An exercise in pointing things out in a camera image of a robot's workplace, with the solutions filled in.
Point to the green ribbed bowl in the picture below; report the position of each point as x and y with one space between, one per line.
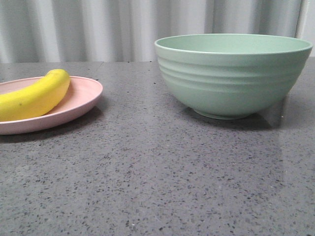
230 76

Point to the pink plate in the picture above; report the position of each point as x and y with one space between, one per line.
82 95

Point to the white curtain backdrop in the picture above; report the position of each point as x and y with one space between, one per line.
125 30

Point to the yellow banana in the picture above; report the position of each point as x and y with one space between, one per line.
37 99

